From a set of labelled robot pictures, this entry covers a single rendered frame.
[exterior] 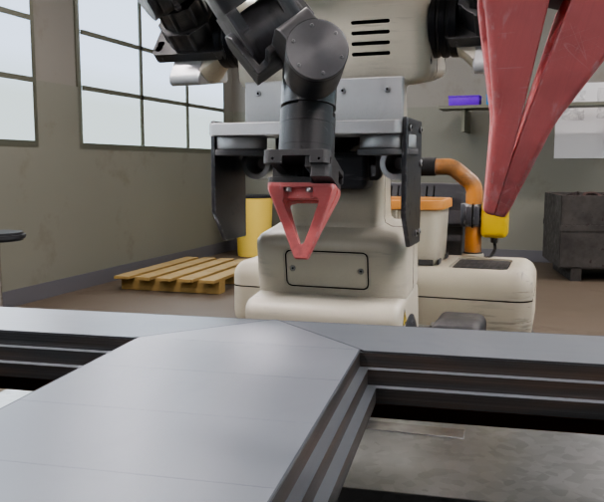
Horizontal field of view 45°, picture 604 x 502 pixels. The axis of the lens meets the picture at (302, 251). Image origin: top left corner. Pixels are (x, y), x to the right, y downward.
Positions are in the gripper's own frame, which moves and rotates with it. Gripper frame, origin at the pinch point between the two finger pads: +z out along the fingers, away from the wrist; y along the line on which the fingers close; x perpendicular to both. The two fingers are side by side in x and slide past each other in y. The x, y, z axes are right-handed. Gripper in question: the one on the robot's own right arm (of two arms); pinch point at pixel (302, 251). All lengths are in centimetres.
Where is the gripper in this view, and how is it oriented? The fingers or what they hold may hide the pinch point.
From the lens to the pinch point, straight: 73.0
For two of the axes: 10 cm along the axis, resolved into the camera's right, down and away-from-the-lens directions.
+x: -9.8, -0.2, 1.9
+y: 1.9, 1.2, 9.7
